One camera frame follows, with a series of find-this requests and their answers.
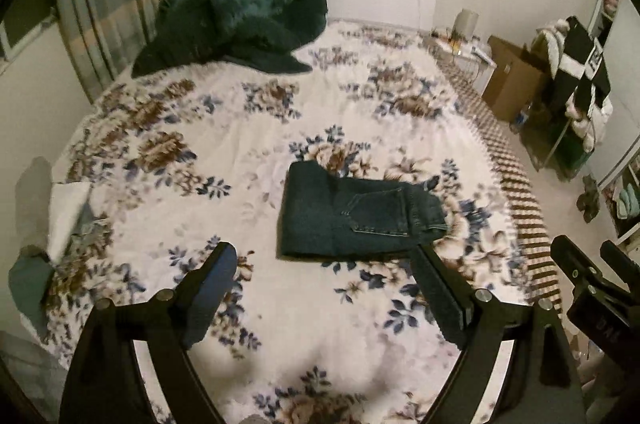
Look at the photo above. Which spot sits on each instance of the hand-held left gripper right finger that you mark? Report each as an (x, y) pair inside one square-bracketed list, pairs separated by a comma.
[(442, 299)]

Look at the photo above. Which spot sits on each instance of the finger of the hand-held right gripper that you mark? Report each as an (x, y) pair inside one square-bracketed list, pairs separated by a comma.
[(580, 269), (622, 261)]

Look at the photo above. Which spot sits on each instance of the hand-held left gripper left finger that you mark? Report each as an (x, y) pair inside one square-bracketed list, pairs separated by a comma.
[(210, 299)]

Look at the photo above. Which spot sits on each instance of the blue denim pants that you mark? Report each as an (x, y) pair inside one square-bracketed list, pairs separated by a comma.
[(345, 214)]

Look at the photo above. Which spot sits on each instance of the white open shelf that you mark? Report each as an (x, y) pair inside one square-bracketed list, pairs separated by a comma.
[(627, 224)]

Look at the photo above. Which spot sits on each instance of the teal item on shelf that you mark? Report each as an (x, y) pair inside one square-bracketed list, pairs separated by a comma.
[(629, 203)]

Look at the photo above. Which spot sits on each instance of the pair of dark slippers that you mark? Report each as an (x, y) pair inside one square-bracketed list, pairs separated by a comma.
[(587, 199)]

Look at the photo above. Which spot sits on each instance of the brown checked bed sheet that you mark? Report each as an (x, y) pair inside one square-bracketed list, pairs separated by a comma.
[(520, 184)]

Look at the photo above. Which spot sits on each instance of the blue patterned cloth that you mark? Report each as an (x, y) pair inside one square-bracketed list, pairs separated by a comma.
[(92, 221)]

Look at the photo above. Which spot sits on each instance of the white clothes pile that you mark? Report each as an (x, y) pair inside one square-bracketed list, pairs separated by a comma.
[(592, 119)]

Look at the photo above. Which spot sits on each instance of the floral bed sheet bed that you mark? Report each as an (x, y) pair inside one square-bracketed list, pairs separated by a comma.
[(225, 144)]

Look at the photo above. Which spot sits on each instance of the blue bottle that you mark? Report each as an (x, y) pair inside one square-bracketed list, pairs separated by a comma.
[(522, 117)]

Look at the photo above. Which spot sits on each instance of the white folded cloth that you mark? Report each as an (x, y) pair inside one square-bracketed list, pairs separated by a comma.
[(67, 214)]

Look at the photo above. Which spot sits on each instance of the teal folded cloth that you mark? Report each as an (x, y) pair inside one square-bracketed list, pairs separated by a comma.
[(30, 289)]

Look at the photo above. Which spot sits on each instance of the large cardboard box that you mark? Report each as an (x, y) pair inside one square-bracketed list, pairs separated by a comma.
[(512, 79)]

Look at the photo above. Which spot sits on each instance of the black and white jacket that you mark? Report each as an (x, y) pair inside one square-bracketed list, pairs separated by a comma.
[(580, 54)]

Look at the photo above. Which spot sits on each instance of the white nightstand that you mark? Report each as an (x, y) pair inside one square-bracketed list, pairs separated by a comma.
[(470, 64)]

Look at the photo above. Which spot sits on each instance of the white wardrobe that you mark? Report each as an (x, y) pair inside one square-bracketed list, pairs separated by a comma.
[(606, 2)]

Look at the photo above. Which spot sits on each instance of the white table lamp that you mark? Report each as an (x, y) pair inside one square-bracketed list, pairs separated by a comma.
[(466, 24)]

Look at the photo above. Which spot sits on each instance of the dark green fleece blanket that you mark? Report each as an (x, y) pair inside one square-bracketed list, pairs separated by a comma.
[(235, 19)]

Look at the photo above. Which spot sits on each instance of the window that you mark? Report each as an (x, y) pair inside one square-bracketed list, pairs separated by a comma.
[(25, 29)]

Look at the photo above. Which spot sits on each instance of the green chair frame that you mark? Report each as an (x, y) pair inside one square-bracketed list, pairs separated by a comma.
[(565, 149)]

